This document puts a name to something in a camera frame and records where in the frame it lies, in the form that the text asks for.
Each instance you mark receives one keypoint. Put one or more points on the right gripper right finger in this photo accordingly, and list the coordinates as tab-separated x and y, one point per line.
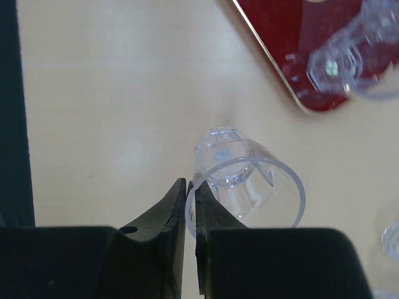
234	261

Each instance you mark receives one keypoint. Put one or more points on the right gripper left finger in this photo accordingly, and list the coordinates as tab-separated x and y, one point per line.
143	259

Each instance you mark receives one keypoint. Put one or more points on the red lacquer tray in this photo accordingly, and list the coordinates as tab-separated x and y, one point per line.
289	31

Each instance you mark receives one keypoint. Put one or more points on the clear glass right group left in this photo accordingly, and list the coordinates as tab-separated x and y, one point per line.
390	241

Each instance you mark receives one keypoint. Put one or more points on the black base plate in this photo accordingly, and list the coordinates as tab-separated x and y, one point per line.
17	208

